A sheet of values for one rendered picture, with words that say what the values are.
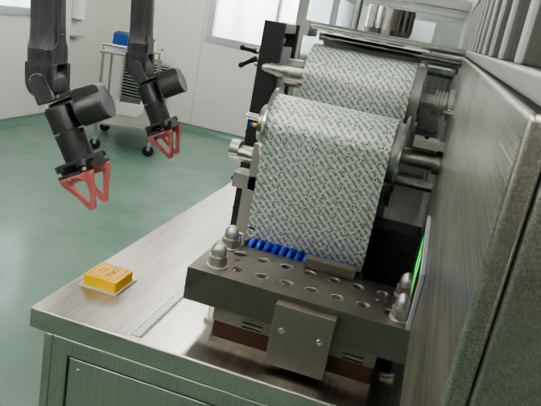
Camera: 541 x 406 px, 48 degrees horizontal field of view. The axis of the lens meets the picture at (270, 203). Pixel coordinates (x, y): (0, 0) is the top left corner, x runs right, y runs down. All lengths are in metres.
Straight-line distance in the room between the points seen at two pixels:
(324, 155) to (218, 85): 6.02
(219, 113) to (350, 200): 6.05
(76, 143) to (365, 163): 0.54
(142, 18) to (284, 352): 0.99
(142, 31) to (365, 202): 0.81
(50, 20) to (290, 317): 0.68
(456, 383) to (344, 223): 0.87
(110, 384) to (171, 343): 0.14
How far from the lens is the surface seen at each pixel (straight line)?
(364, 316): 1.00
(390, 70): 1.37
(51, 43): 1.22
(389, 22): 1.82
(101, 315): 1.15
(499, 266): 0.28
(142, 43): 1.67
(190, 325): 1.14
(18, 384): 2.54
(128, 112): 6.18
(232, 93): 7.08
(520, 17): 0.59
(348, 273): 1.12
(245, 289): 1.03
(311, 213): 1.17
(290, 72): 1.43
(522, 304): 0.29
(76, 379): 1.18
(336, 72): 1.36
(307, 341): 1.01
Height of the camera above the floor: 1.46
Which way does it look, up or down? 17 degrees down
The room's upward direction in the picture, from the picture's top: 11 degrees clockwise
